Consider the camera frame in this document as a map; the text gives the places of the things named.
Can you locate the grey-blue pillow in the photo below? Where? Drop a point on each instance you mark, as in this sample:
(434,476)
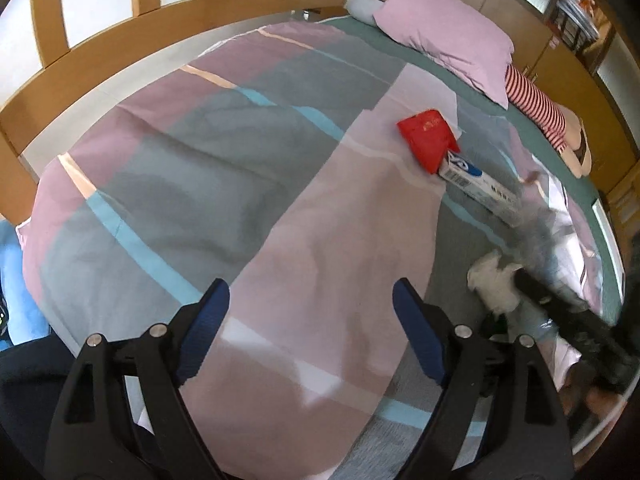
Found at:
(362,10)

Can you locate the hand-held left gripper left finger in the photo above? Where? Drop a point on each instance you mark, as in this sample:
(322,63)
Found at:
(207,330)

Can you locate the pink pillow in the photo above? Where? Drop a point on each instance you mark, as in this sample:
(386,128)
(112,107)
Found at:
(440,30)

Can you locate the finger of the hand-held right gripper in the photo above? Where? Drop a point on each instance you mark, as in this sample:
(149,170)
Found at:
(550,300)

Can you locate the stack of books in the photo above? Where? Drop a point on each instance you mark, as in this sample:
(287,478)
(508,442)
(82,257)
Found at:
(575,15)

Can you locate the white tissue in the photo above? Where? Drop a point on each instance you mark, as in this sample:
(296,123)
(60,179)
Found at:
(492,280)

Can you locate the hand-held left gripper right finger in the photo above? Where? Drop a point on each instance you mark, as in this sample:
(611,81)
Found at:
(420,330)

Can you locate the plaid pink grey blanket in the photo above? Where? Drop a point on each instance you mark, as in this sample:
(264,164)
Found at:
(250,185)

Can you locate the white flat board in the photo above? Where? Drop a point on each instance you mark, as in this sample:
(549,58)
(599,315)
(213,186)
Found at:
(599,215)

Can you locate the white plastic bag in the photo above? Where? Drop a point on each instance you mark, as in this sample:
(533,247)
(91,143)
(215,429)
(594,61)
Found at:
(542,332)

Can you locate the green bed mat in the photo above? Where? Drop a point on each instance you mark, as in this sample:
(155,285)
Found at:
(385,42)

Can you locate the striped stuffed doll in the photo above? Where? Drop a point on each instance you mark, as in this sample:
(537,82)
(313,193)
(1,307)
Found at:
(535,105)

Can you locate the white blue toothpaste box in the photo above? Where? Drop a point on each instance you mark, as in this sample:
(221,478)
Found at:
(480,185)

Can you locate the red packet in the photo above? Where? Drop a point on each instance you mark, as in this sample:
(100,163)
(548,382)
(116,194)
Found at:
(427,135)

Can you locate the wooden bunk bed frame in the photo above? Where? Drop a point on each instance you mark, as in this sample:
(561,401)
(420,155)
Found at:
(125,45)

